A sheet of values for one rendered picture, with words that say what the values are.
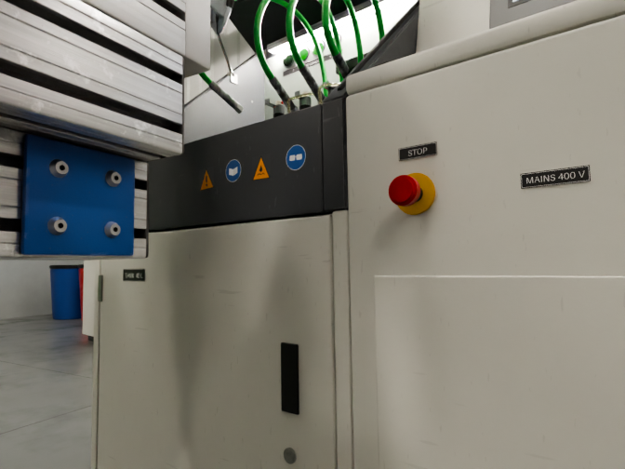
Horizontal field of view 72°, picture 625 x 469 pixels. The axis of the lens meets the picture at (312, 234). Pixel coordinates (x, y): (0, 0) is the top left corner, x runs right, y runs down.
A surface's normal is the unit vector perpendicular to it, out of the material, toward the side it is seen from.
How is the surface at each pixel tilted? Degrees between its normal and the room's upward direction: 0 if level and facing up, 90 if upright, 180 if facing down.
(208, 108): 90
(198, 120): 90
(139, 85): 90
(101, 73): 90
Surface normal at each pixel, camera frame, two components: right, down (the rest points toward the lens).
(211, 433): -0.60, -0.04
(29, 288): 0.87, -0.05
